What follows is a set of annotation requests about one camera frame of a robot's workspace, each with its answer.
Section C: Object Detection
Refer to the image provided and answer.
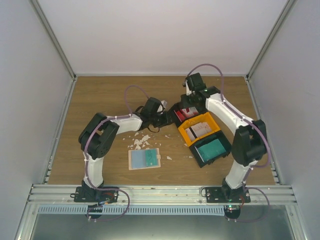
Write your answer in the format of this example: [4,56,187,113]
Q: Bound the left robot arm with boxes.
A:
[78,97,172,202]

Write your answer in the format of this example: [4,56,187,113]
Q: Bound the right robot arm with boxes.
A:
[181,73,270,203]

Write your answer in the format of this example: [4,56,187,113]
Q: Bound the black bin with red cards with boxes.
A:
[169,102,207,128]

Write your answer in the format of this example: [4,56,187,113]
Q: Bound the red white card stack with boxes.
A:
[174,107,199,122]

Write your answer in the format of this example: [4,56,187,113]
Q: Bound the white striped card stack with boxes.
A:
[185,122,212,140]

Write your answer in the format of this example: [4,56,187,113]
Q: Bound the black bin with teal cards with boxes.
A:
[189,130,232,168]

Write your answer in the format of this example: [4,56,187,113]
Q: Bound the teal card stack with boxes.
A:
[197,139,226,163]

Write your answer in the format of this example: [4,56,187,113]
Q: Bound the yellow storage bin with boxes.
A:
[178,112,221,147]

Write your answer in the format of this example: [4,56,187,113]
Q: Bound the right circuit board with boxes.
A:
[223,205,241,221]

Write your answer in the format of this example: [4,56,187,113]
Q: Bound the circuit board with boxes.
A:
[223,205,241,221]
[86,204,103,222]

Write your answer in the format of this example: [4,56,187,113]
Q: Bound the left circuit board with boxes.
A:
[86,204,103,222]

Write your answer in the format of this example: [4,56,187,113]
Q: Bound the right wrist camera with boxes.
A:
[183,80,192,96]

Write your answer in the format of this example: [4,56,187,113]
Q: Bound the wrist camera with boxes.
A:
[157,100,168,113]
[183,80,192,96]

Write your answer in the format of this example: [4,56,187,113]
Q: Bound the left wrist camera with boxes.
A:
[157,100,168,113]

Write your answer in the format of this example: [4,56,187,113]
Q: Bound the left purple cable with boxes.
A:
[83,84,150,222]

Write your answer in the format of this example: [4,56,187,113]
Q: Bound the purple cable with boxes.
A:
[187,63,272,223]
[83,84,150,222]

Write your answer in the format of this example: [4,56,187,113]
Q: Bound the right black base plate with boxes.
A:
[204,186,251,204]

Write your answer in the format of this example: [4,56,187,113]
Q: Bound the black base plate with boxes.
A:
[70,185,119,204]
[204,186,251,204]

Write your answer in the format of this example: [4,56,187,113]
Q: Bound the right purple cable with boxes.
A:
[187,63,272,223]

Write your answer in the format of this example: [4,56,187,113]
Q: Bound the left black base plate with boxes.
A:
[70,185,119,204]

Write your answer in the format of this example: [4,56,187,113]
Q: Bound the aluminium front rail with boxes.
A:
[27,184,298,206]

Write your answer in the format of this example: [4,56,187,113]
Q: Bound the grey slotted cable duct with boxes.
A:
[38,204,225,216]

